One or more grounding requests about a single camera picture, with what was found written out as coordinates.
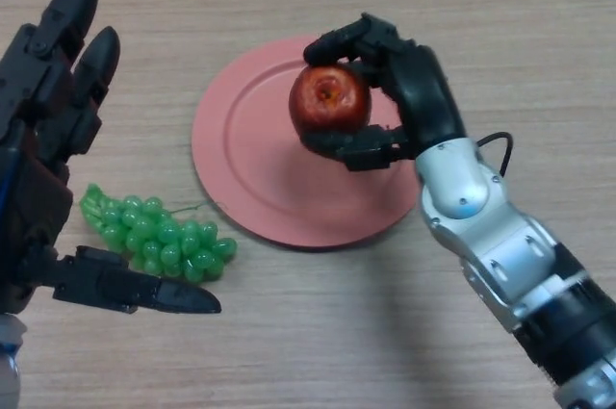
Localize green grape bunch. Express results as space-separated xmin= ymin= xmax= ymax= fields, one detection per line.
xmin=79 ymin=182 xmax=239 ymax=284

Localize red apple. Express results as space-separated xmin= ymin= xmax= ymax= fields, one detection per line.
xmin=288 ymin=64 xmax=373 ymax=136

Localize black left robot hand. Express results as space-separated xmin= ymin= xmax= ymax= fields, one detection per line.
xmin=0 ymin=0 xmax=222 ymax=317

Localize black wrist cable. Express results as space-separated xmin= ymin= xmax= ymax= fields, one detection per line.
xmin=475 ymin=132 xmax=514 ymax=174

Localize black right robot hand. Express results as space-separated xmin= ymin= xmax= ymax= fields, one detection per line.
xmin=301 ymin=13 xmax=468 ymax=173

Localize pink round plate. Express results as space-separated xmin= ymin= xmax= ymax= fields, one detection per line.
xmin=191 ymin=33 xmax=424 ymax=250

